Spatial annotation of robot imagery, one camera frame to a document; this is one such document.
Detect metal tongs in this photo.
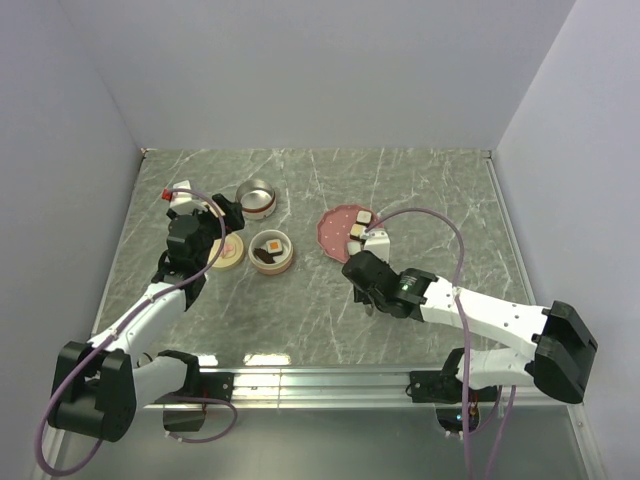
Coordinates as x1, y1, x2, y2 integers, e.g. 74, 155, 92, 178
364, 301, 375, 316

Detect dark brown food piece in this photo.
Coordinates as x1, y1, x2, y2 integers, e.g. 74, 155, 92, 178
253, 248, 275, 265

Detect orange topped sushi piece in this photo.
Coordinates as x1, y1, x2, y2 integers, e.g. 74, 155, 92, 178
265, 238, 284, 256

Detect tan sushi piece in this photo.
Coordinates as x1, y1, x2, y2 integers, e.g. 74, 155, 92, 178
349, 223, 368, 241

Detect white sushi piece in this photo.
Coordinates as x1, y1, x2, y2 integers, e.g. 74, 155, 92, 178
356, 210, 373, 226
346, 241, 363, 257

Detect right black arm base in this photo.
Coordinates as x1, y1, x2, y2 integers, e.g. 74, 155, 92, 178
405, 348, 502, 436

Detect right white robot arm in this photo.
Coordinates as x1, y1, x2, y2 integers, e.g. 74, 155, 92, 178
342, 251, 598, 404

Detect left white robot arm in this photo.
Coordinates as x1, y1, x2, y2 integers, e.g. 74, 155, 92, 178
46, 187, 245, 442

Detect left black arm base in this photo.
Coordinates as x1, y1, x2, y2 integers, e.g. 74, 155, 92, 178
157, 371, 238, 439

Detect steel lunch box bowl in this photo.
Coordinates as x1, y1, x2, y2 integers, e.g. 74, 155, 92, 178
236, 179, 277, 220

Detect pink lunch box tier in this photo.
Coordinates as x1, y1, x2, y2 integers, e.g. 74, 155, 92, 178
247, 230, 294, 276

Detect pink scalloped plate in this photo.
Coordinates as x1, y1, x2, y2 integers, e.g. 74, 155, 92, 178
316, 204, 384, 264

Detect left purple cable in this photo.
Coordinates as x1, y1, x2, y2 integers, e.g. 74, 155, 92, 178
32, 189, 238, 475

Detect cream lid with pink handle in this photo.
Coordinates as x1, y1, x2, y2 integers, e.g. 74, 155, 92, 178
208, 233, 245, 271

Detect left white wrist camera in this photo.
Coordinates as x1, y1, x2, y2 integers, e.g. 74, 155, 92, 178
162, 189, 206, 215

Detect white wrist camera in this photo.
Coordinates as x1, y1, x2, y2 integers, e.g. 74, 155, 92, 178
361, 228, 391, 263
162, 189, 206, 215

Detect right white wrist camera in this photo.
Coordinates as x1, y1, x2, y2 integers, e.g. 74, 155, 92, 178
361, 228, 391, 263

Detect aluminium mounting rail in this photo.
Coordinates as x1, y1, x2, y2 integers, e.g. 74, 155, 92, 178
144, 363, 584, 411

